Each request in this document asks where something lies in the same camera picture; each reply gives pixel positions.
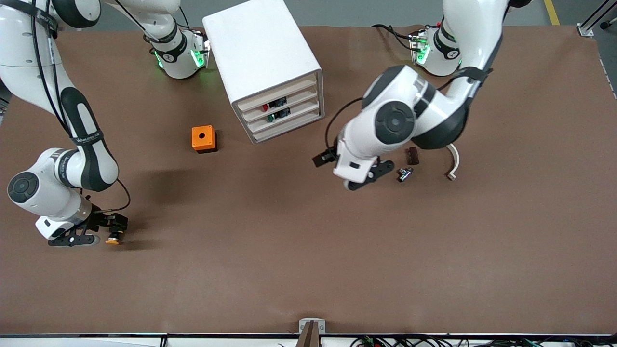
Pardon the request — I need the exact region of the white curved plastic piece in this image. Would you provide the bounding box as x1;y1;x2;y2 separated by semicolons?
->
444;143;461;181

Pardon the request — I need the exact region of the brown table mat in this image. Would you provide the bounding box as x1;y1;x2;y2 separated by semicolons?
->
0;24;617;334

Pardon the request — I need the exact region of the orange box with round hole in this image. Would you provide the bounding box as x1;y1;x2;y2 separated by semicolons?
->
191;125;217;154

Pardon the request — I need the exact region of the black arm base cable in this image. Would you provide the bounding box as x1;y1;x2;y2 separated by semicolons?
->
371;23;416;51

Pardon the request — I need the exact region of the grey metal bracket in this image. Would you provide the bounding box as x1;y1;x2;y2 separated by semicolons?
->
299;318;326;334

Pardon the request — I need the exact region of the tangled cable bundle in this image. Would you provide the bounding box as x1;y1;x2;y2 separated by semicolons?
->
349;335;601;347

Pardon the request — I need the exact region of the brown upright post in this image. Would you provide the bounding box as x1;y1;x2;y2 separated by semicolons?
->
295;322;322;347

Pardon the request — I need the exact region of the aluminium frame post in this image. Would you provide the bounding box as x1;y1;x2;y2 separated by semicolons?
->
577;0;617;38

